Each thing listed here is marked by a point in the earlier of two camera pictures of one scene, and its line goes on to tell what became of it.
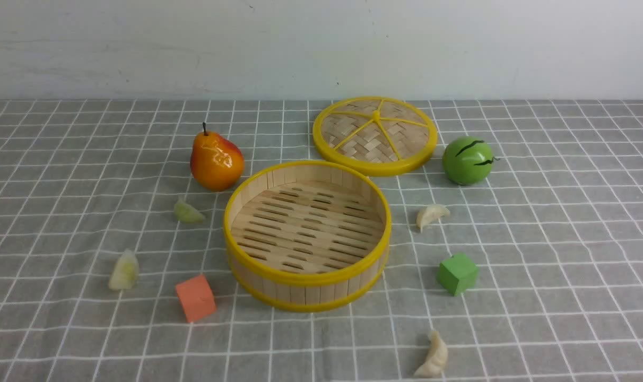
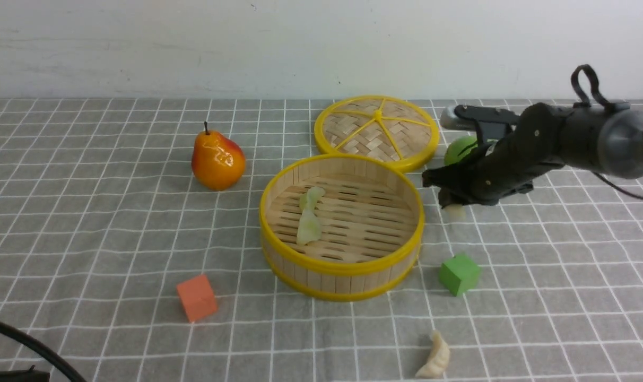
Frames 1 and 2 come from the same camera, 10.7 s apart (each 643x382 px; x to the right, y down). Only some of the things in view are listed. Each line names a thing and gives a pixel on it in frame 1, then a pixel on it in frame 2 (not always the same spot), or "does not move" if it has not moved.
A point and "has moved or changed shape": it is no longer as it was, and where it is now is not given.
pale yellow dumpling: (125, 272) -> (309, 228)
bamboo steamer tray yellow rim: (303, 234) has moved or changed shape
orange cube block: (197, 297) does not move
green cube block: (457, 273) does not move
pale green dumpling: (184, 213) -> (309, 200)
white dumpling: (429, 213) -> (454, 210)
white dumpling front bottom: (434, 364) does not move
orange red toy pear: (217, 163) does not move
